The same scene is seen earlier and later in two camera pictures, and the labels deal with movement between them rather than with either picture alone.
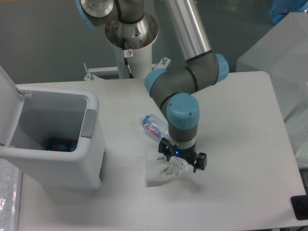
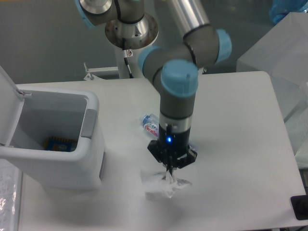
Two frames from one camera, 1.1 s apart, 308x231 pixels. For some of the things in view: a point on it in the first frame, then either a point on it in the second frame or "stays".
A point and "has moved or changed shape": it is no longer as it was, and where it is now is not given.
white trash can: x=54 y=134 stays
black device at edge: x=300 y=205 stays
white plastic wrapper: x=176 y=167 has moved or changed shape
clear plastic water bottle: x=155 y=126 stays
